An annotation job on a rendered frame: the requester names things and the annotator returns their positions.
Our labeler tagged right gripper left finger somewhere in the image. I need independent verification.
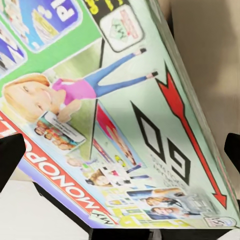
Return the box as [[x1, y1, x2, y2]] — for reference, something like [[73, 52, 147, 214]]
[[0, 133, 26, 193]]

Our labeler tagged board game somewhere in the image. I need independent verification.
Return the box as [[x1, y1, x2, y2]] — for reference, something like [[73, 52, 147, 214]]
[[0, 0, 240, 229]]

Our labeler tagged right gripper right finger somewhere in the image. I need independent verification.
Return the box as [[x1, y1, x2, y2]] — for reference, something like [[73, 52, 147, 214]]
[[224, 133, 240, 172]]

